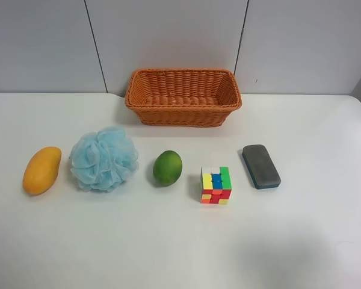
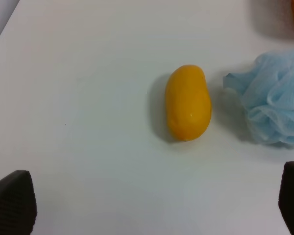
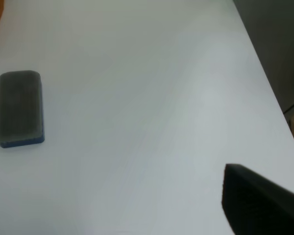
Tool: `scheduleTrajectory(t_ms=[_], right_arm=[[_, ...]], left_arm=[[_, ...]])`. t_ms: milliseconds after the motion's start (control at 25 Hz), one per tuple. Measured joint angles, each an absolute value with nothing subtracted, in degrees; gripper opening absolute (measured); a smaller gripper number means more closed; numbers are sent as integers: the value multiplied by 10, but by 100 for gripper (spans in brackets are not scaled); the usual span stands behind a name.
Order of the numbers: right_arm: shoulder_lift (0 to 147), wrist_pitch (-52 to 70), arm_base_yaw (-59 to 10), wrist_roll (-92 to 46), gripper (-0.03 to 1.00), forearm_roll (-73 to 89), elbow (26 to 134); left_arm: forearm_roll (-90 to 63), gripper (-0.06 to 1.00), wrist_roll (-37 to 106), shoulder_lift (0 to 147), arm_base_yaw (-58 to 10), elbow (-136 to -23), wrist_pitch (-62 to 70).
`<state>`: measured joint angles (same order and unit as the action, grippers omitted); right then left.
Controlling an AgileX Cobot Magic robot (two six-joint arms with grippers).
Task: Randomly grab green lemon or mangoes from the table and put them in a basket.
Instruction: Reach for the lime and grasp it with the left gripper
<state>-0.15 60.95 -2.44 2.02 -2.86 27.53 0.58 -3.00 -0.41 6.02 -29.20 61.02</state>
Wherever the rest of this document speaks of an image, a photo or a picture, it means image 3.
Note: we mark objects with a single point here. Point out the grey blue whiteboard eraser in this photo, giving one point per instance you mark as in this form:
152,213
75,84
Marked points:
21,109

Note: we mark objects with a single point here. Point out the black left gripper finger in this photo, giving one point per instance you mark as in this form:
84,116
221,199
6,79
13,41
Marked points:
254,205

